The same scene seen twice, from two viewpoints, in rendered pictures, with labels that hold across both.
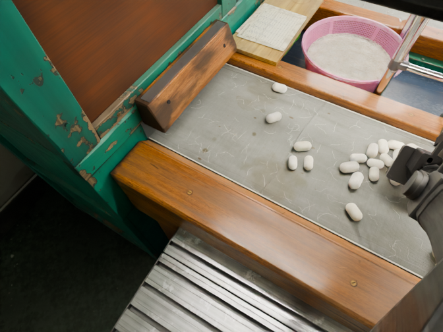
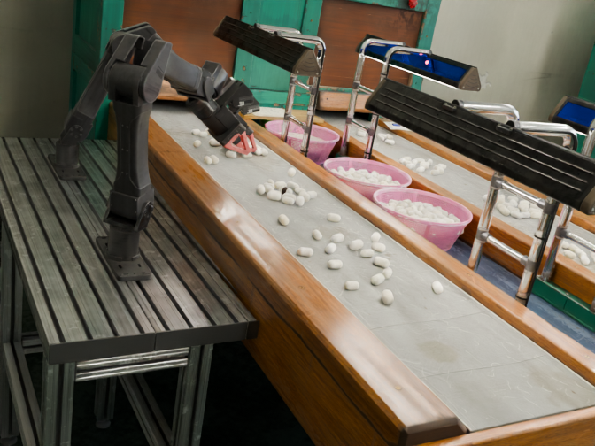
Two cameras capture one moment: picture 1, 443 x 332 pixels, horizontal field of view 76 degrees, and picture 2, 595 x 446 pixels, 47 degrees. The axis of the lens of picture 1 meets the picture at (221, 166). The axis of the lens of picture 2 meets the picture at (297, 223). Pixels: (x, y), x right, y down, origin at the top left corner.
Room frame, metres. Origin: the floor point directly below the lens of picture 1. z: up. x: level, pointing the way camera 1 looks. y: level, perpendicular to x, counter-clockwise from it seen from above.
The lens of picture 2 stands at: (-1.47, -1.45, 1.31)
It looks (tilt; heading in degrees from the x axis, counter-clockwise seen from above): 20 degrees down; 26
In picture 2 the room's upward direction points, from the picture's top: 10 degrees clockwise
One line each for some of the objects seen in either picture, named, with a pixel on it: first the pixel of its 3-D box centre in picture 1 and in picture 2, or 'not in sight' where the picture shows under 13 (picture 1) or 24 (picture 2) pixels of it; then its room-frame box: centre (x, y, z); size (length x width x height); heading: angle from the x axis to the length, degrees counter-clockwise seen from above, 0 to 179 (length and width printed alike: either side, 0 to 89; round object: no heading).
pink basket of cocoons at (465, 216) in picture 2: not in sight; (418, 220); (0.23, -0.96, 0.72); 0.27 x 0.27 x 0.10
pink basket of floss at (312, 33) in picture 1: (347, 60); (300, 142); (0.63, -0.36, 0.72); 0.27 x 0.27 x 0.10
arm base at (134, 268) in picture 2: not in sight; (123, 242); (-0.46, -0.55, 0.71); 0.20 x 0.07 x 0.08; 58
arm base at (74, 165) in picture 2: not in sight; (66, 154); (-0.14, -0.04, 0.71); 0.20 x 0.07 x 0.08; 58
